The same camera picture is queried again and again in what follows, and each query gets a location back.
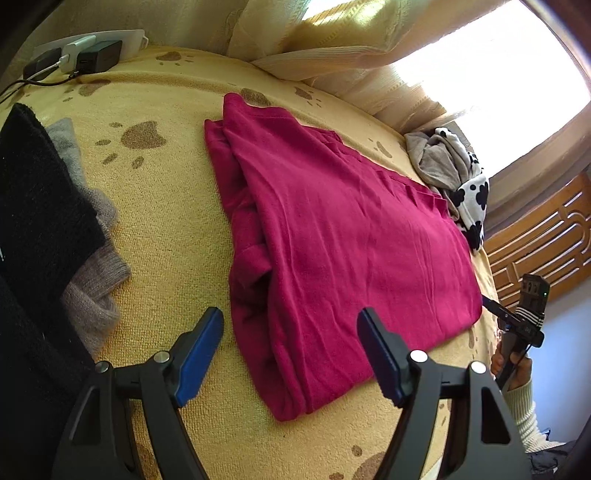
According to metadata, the person's right forearm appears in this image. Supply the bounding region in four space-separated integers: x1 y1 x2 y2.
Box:
501 381 566 455

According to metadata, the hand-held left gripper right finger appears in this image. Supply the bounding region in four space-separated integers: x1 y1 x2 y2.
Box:
357 308 529 480

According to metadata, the wooden door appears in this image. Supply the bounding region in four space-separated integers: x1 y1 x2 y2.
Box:
482 173 591 315

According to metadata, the black knit garment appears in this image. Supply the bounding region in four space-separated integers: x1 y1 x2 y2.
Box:
0 102 109 480

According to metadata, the grey fleece garment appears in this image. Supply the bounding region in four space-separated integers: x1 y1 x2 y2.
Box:
405 130 462 222

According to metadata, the large black charger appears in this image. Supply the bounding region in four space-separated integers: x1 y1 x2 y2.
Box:
76 41 123 75

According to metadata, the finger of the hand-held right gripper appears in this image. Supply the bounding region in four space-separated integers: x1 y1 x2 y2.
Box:
482 296 511 322

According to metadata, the white black-spotted garment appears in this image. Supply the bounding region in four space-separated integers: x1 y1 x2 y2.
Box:
434 128 490 252

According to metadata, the grey-brown knit garment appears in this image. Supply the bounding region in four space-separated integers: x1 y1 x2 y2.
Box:
46 117 132 356

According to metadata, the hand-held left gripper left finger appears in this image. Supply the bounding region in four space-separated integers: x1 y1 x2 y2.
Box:
53 307 225 480

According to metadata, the yellow paw-print blanket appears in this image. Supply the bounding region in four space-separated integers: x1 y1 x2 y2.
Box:
0 45 509 480

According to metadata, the white charger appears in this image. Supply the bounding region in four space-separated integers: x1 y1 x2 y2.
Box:
59 41 96 72

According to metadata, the charger cable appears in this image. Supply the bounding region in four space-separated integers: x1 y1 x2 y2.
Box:
0 69 81 104

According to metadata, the person's right hand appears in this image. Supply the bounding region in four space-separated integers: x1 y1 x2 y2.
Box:
490 342 534 393

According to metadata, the white power strip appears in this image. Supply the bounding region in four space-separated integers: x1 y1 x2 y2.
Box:
33 29 149 63

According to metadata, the small black charger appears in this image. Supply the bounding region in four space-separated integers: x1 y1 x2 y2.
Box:
23 48 63 80

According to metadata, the red sweater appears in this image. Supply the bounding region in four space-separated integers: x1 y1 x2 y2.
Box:
204 92 484 422

